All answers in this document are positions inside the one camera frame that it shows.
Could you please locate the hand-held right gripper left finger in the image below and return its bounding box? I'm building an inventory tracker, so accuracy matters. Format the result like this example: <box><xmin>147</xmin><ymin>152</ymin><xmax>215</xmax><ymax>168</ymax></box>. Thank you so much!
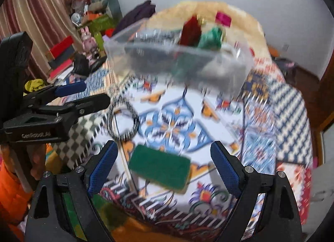
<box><xmin>25</xmin><ymin>140</ymin><xmax>119</xmax><ymax>242</ymax></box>

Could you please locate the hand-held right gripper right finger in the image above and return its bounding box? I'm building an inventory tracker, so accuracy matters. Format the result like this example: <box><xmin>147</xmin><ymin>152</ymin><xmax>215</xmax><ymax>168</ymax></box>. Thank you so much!
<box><xmin>210</xmin><ymin>140</ymin><xmax>303</xmax><ymax>242</ymax></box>

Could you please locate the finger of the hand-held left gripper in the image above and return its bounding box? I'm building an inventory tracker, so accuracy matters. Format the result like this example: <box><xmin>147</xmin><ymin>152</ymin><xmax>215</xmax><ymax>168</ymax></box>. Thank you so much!
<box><xmin>25</xmin><ymin>81</ymin><xmax>87</xmax><ymax>110</ymax></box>
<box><xmin>31</xmin><ymin>93</ymin><xmax>111</xmax><ymax>122</ymax></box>

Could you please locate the black white striped hair tie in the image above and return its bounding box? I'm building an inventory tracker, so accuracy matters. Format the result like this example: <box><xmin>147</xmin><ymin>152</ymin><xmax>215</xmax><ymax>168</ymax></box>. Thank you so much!
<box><xmin>106</xmin><ymin>95</ymin><xmax>140</xmax><ymax>140</ymax></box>

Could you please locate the green scouring sponge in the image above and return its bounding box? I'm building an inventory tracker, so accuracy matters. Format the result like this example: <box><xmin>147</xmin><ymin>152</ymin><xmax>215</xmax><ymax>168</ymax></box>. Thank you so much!
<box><xmin>127</xmin><ymin>144</ymin><xmax>192</xmax><ymax>193</ymax></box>

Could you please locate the clear plastic storage box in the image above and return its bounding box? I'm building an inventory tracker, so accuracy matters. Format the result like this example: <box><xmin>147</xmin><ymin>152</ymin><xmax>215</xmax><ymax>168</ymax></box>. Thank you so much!
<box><xmin>104</xmin><ymin>18</ymin><xmax>255</xmax><ymax>99</ymax></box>

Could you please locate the person's left forearm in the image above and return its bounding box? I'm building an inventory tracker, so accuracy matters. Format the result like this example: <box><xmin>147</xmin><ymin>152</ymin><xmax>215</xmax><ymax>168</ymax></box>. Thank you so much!
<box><xmin>0</xmin><ymin>160</ymin><xmax>35</xmax><ymax>233</ymax></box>

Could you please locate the person's left hand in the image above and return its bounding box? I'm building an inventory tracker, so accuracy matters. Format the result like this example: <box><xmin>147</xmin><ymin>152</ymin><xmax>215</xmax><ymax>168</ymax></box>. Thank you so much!
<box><xmin>0</xmin><ymin>142</ymin><xmax>49</xmax><ymax>193</ymax></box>

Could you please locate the yellow green cloth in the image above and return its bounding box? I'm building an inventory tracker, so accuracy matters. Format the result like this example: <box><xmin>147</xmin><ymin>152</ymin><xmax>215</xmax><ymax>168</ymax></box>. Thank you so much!
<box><xmin>24</xmin><ymin>79</ymin><xmax>46</xmax><ymax>93</ymax></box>

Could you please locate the stack of books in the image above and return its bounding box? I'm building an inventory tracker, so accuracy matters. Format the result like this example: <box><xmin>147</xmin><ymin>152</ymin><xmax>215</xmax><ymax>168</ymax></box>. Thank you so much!
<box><xmin>47</xmin><ymin>58</ymin><xmax>76</xmax><ymax>82</ymax></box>

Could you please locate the black bag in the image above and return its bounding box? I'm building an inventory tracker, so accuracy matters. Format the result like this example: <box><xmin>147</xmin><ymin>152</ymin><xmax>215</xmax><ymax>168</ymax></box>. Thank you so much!
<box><xmin>72</xmin><ymin>54</ymin><xmax>90</xmax><ymax>76</ymax></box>

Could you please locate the grey white checked cloth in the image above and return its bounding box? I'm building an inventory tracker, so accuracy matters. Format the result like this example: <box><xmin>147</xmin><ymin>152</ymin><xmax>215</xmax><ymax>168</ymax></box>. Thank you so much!
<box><xmin>53</xmin><ymin>113</ymin><xmax>105</xmax><ymax>169</ymax></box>

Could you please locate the red box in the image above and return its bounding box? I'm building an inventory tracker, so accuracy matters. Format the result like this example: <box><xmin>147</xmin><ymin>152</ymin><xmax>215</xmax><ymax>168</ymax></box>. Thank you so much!
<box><xmin>46</xmin><ymin>35</ymin><xmax>75</xmax><ymax>60</ymax></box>

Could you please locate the patterned printed blanket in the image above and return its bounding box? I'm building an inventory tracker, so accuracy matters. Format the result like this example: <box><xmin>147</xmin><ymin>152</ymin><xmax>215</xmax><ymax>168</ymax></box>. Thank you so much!
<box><xmin>44</xmin><ymin>46</ymin><xmax>315</xmax><ymax>242</ymax></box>

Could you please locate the pink bunny toy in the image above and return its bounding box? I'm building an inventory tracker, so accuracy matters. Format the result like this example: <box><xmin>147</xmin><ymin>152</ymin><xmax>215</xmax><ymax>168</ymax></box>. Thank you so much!
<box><xmin>80</xmin><ymin>27</ymin><xmax>101</xmax><ymax>62</ymax></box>

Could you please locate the green box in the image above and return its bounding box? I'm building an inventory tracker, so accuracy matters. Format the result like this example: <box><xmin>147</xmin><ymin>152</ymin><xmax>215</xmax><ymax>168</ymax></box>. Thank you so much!
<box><xmin>78</xmin><ymin>14</ymin><xmax>117</xmax><ymax>47</ymax></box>

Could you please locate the striped brown curtain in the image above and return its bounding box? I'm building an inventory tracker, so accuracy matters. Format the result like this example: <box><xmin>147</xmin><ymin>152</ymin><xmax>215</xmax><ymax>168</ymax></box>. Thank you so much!
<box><xmin>0</xmin><ymin>0</ymin><xmax>82</xmax><ymax>81</ymax></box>

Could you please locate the dark green cushion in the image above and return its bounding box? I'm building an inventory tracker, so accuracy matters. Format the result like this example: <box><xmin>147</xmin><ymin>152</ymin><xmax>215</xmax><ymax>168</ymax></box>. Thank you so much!
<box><xmin>90</xmin><ymin>0</ymin><xmax>123</xmax><ymax>21</ymax></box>

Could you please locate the dark purple cloth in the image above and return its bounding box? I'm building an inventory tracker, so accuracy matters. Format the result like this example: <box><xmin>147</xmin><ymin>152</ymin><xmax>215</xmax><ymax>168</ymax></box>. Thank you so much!
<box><xmin>113</xmin><ymin>0</ymin><xmax>156</xmax><ymax>36</ymax></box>

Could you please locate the red cloth pouch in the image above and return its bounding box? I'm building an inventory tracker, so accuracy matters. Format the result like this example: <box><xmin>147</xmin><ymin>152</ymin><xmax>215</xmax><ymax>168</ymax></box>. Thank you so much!
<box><xmin>179</xmin><ymin>16</ymin><xmax>202</xmax><ymax>47</ymax></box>

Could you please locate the brown wooden door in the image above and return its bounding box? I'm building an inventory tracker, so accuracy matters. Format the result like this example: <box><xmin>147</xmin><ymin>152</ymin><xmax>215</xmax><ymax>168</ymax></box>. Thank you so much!
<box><xmin>308</xmin><ymin>52</ymin><xmax>334</xmax><ymax>159</ymax></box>

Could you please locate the green cloth pouch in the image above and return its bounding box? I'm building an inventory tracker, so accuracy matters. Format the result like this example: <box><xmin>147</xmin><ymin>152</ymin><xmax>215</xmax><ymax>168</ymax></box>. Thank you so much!
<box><xmin>197</xmin><ymin>26</ymin><xmax>226</xmax><ymax>50</ymax></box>

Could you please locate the pink packet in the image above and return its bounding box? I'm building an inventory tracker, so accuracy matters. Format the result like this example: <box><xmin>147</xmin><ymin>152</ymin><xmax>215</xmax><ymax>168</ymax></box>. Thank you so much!
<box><xmin>215</xmin><ymin>12</ymin><xmax>233</xmax><ymax>27</ymax></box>

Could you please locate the cream fluffy blanket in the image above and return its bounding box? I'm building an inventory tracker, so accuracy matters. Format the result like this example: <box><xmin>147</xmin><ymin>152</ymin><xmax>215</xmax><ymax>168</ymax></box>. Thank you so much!
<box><xmin>146</xmin><ymin>1</ymin><xmax>270</xmax><ymax>58</ymax></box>

